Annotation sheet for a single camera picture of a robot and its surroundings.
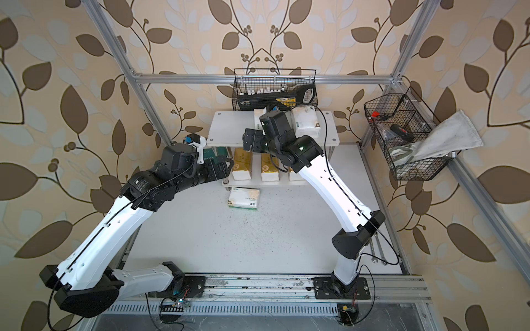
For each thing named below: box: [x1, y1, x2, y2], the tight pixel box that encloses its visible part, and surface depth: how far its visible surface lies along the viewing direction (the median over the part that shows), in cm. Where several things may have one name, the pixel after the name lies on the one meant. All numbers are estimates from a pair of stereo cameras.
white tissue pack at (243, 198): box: [227, 186, 261, 211], surface depth 95 cm
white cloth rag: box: [388, 109, 484, 167], surface depth 62 cm
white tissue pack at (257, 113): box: [253, 106, 268, 130], surface depth 78 cm
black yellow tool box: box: [238, 84, 317, 111], surface depth 84 cm
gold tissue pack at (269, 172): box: [260, 153, 280, 182], surface depth 96 cm
